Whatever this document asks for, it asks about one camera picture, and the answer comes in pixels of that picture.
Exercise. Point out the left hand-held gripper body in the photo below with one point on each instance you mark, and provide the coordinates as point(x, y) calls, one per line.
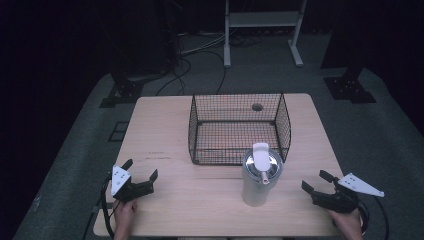
point(126, 188)

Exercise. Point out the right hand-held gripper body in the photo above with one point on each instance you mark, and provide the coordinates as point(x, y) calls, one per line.
point(345, 195)

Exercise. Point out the white tumbler with lid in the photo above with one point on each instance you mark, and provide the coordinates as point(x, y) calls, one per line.
point(260, 175)

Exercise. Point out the person's left hand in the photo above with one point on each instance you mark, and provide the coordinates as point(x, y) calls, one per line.
point(125, 218)

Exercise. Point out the person's right hand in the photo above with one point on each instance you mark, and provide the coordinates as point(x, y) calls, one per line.
point(346, 225)

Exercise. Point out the black stand base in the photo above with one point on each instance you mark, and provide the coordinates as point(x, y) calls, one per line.
point(123, 90)
point(350, 88)

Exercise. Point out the white metal stand frame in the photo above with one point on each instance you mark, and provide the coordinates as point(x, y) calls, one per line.
point(263, 30)

